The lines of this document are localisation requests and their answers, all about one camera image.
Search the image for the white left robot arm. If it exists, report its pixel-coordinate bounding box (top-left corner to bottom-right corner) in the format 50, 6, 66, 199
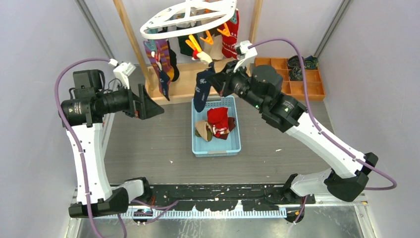
60, 69, 164, 218

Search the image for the rolled dark sock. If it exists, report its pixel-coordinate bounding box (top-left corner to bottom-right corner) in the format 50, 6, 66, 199
286, 55, 301, 69
289, 67, 303, 81
304, 56, 318, 70

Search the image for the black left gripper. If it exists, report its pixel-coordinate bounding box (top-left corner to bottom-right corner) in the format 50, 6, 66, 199
98, 80, 164, 119

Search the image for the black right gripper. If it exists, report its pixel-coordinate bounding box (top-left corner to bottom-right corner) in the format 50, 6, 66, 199
205, 60, 265, 112

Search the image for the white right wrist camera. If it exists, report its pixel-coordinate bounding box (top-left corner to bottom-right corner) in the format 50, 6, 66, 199
233, 40, 258, 72

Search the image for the rolled dark sock right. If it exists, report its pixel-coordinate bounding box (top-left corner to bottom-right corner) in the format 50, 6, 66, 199
304, 56, 318, 70

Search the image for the rolled dark sock top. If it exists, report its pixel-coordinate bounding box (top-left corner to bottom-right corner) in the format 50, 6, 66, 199
286, 55, 301, 69

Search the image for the red santa sock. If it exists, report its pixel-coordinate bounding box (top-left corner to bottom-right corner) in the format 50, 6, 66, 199
211, 125, 230, 140
207, 107, 228, 127

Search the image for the navy sock far left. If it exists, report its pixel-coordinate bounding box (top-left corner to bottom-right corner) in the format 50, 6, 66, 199
154, 49, 170, 101

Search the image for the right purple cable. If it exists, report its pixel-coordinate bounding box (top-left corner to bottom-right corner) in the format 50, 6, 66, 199
248, 38, 398, 225

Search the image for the light blue plastic basket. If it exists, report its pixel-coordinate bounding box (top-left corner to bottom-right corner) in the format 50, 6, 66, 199
191, 96, 242, 158

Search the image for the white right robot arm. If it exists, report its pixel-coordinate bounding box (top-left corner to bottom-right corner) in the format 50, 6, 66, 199
206, 61, 378, 204

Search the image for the orange wooden compartment tray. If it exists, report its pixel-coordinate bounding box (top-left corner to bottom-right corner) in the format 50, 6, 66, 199
254, 57, 326, 102

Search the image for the striped beige sock front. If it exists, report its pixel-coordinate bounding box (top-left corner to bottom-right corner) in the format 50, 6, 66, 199
194, 120, 213, 142

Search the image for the navy sock with white cuff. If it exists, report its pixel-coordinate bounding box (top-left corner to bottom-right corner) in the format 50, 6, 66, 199
193, 51, 215, 112

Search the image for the striped beige sock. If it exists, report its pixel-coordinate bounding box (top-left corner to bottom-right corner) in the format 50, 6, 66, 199
211, 117, 236, 134
194, 120, 213, 142

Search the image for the white round clip hanger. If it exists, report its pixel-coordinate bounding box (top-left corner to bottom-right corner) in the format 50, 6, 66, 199
140, 0, 237, 40

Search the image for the wooden hanger stand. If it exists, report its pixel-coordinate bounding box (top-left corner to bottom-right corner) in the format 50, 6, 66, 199
113, 0, 263, 105

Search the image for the purple striped sock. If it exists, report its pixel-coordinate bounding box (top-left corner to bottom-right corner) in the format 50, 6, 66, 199
143, 39, 171, 74

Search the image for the rolled dark sock middle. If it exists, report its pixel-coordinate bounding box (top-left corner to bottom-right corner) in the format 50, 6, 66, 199
289, 67, 303, 81

